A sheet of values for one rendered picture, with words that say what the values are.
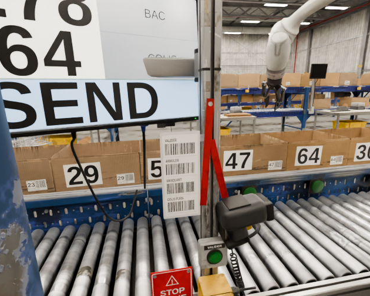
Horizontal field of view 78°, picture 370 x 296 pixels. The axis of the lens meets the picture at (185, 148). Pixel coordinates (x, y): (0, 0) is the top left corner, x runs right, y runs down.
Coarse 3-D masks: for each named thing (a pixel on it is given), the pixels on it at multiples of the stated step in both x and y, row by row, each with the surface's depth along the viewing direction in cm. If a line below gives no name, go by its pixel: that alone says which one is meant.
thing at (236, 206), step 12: (216, 204) 52; (228, 204) 49; (240, 204) 48; (252, 204) 48; (264, 204) 49; (228, 216) 47; (240, 216) 47; (252, 216) 48; (264, 216) 49; (228, 228) 48; (240, 228) 50; (228, 240) 52; (240, 240) 51
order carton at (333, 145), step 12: (276, 132) 150; (288, 132) 152; (300, 132) 154; (312, 132) 155; (324, 132) 146; (288, 144) 121; (300, 144) 123; (312, 144) 124; (324, 144) 125; (336, 144) 127; (348, 144) 128; (288, 156) 123; (324, 156) 127; (288, 168) 125; (300, 168) 126; (312, 168) 128
